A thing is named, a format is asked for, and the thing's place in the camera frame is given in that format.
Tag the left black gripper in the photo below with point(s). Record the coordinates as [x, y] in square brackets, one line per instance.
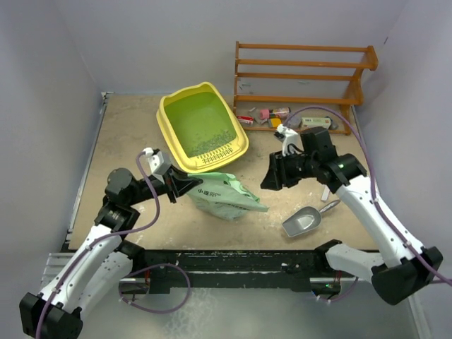
[178, 183]

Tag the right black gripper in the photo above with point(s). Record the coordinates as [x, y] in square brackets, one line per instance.
[277, 176]

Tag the green cat litter bag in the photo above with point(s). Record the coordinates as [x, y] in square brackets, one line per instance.
[224, 196]

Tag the silver metal scoop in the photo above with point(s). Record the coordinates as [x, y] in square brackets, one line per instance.
[306, 219]

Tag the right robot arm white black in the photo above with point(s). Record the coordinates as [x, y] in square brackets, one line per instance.
[403, 265]

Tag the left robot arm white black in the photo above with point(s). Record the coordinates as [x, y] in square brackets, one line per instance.
[103, 259]

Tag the yellow green litter box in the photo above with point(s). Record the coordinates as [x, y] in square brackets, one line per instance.
[200, 129]

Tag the white green long box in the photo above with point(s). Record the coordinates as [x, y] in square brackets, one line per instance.
[310, 122]

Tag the red white small box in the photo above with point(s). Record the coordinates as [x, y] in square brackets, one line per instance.
[245, 120]

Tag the yellow grey sponge block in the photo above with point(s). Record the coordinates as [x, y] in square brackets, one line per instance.
[274, 123]

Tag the grey round container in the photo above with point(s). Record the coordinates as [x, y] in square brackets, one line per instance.
[294, 122]

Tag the pink tape roll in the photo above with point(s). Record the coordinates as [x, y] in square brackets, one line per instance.
[264, 114]

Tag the pink patterned tube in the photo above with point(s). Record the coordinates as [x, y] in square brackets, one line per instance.
[280, 113]

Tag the grey small object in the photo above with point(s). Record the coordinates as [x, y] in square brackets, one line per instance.
[333, 125]

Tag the wooden three-tier rack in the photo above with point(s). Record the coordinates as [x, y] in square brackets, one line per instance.
[289, 75]

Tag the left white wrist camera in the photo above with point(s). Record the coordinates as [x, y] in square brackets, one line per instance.
[159, 162]

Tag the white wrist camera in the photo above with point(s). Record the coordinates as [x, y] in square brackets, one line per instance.
[159, 162]
[288, 138]

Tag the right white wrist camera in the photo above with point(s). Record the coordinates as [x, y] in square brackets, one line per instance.
[288, 138]

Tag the white plastic bracket piece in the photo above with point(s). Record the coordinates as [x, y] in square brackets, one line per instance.
[325, 194]

